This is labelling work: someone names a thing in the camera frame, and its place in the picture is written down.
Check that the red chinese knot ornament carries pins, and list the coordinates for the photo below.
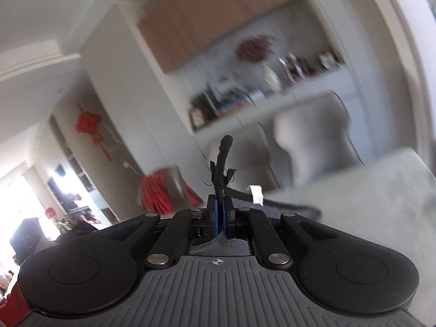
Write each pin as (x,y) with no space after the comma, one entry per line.
(88,123)

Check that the chair with red cloth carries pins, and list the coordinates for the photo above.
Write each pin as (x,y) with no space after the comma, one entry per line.
(165,192)

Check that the stack of books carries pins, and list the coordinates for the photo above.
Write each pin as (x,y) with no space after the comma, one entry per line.
(232,106)

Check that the framed picture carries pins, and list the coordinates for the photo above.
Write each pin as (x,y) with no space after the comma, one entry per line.
(198,118)

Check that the white ceramic vase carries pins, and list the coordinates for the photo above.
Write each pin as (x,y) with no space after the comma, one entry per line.
(271,79)

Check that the grey microfibre towel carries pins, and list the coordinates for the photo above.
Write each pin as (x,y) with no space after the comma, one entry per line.
(390,202)

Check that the left beige dining chair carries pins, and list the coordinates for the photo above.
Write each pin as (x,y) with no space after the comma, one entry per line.
(250,156)

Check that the white sideboard cabinet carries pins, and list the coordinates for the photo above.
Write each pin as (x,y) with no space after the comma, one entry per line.
(340,81)

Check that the right beige dining chair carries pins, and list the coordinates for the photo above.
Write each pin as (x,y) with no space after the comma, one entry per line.
(315,136)

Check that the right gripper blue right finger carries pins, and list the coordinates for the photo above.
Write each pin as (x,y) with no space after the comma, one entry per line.
(228,217)

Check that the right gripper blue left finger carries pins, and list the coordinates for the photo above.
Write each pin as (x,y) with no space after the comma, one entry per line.
(212,217)

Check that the beige dining chair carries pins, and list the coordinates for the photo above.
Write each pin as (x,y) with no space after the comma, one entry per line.
(250,156)
(315,136)

